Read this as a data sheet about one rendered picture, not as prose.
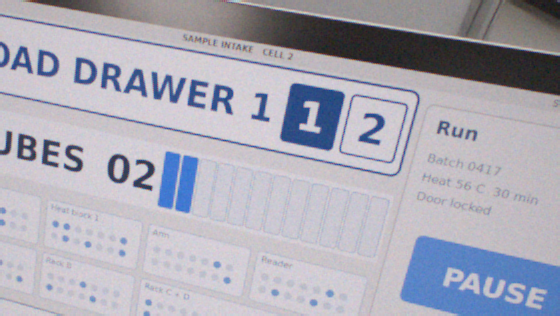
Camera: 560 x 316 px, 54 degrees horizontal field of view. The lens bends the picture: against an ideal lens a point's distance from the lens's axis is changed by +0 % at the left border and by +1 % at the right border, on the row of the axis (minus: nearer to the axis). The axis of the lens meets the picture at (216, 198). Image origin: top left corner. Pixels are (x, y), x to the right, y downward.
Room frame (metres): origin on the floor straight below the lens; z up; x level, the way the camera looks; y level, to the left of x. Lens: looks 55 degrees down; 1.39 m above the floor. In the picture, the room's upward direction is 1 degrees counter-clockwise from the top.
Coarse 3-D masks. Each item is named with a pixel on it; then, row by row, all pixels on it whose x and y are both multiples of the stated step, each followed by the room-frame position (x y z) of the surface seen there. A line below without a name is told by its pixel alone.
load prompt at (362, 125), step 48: (0, 48) 0.29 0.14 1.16; (48, 48) 0.28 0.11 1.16; (96, 48) 0.28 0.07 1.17; (144, 48) 0.27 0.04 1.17; (48, 96) 0.26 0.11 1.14; (96, 96) 0.26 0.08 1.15; (144, 96) 0.25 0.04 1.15; (192, 96) 0.25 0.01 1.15; (240, 96) 0.24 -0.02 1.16; (288, 96) 0.24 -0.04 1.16; (336, 96) 0.23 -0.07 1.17; (384, 96) 0.23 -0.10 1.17; (240, 144) 0.22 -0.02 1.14; (288, 144) 0.22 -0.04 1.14; (336, 144) 0.21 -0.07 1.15; (384, 144) 0.21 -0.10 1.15
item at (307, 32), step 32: (32, 0) 0.30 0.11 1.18; (64, 0) 0.30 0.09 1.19; (96, 0) 0.30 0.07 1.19; (128, 0) 0.29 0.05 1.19; (160, 0) 0.29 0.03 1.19; (192, 0) 0.28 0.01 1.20; (224, 0) 0.28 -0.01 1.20; (224, 32) 0.27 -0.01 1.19; (256, 32) 0.26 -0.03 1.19; (288, 32) 0.26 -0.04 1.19; (320, 32) 0.26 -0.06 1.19; (352, 32) 0.25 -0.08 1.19; (384, 32) 0.25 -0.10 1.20; (416, 32) 0.25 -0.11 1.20; (384, 64) 0.24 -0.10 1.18; (416, 64) 0.24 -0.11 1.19; (448, 64) 0.23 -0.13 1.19; (480, 64) 0.23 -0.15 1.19; (512, 64) 0.23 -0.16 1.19; (544, 64) 0.22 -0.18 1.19
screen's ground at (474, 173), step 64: (0, 0) 0.31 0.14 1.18; (320, 64) 0.24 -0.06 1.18; (0, 128) 0.26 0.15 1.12; (64, 128) 0.25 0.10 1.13; (128, 128) 0.24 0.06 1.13; (448, 128) 0.21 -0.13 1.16; (512, 128) 0.20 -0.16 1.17; (64, 192) 0.22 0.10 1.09; (384, 192) 0.19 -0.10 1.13; (448, 192) 0.18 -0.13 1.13; (512, 192) 0.18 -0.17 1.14; (320, 256) 0.17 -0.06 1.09; (384, 256) 0.16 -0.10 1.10
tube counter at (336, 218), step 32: (128, 160) 0.23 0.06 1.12; (160, 160) 0.22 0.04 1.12; (192, 160) 0.22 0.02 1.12; (224, 160) 0.22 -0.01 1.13; (128, 192) 0.21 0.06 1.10; (160, 192) 0.21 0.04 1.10; (192, 192) 0.21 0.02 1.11; (224, 192) 0.20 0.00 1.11; (256, 192) 0.20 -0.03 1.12; (288, 192) 0.20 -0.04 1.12; (320, 192) 0.19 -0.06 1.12; (352, 192) 0.19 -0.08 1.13; (224, 224) 0.19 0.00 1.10; (256, 224) 0.19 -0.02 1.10; (288, 224) 0.18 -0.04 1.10; (320, 224) 0.18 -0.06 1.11; (352, 224) 0.18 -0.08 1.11; (384, 224) 0.18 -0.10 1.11; (352, 256) 0.16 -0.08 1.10
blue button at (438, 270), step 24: (432, 240) 0.16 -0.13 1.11; (408, 264) 0.16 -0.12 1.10; (432, 264) 0.15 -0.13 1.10; (456, 264) 0.15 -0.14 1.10; (480, 264) 0.15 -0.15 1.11; (504, 264) 0.15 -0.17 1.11; (528, 264) 0.15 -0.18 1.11; (552, 264) 0.15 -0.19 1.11; (408, 288) 0.15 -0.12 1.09; (432, 288) 0.14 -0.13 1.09; (456, 288) 0.14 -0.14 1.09; (480, 288) 0.14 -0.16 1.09; (504, 288) 0.14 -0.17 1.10; (528, 288) 0.14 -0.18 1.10; (552, 288) 0.14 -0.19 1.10; (456, 312) 0.13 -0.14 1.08; (480, 312) 0.13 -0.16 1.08; (504, 312) 0.13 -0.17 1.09; (528, 312) 0.13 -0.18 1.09; (552, 312) 0.13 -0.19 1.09
